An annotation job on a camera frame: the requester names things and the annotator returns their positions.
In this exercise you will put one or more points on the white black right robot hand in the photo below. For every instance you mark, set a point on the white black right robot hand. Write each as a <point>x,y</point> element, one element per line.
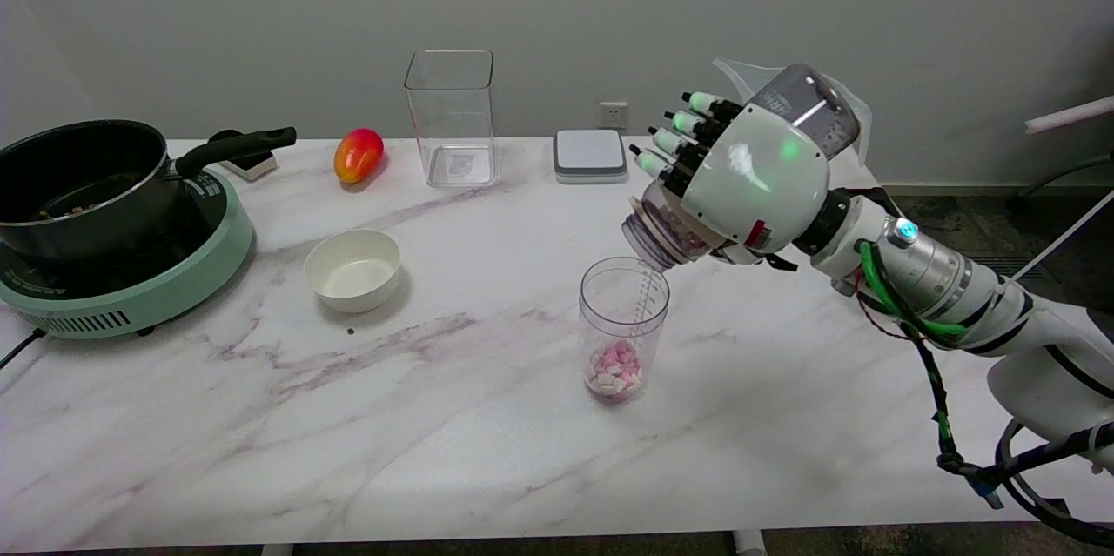
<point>757,182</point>

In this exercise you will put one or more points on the pink white candy pieces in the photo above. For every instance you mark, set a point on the pink white candy pieces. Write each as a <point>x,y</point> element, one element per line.
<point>614,371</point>

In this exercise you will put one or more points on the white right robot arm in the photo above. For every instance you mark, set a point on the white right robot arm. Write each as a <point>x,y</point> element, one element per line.
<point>1053,373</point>

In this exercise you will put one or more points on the large translucent measuring jug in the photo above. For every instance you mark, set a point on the large translucent measuring jug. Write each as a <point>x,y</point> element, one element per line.
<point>731,73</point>

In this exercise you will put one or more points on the clear cylindrical measuring cup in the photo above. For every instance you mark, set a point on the clear cylindrical measuring cup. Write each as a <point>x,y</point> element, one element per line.
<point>622,312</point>

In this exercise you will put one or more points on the white grey kitchen scale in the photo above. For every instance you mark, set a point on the white grey kitchen scale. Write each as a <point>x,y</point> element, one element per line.
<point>590,154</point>

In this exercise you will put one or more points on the floor vent grille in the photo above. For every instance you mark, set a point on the floor vent grille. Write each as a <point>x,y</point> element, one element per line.
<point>1014,267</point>

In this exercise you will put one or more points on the clear square storage container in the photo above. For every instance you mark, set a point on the clear square storage container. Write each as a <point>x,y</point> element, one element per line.
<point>451,130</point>

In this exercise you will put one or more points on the white padded rod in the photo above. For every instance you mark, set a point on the white padded rod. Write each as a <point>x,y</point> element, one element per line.
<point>1070,114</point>

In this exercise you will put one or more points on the white table leg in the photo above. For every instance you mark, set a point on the white table leg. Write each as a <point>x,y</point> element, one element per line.
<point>750,544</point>
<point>277,551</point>

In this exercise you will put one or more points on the red yellow mango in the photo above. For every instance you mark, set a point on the red yellow mango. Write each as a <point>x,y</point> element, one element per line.
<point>357,156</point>

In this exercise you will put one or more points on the white bowl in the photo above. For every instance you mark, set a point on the white bowl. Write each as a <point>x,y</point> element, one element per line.
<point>352,273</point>

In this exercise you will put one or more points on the green induction cooker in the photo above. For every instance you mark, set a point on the green induction cooker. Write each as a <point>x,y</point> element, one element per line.
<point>174,278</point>

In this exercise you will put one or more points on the black saucepan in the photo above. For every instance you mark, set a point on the black saucepan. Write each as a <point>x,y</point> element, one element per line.
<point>78,182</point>

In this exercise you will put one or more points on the white wall socket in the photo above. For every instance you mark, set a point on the white wall socket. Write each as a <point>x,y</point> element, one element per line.
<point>614,114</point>

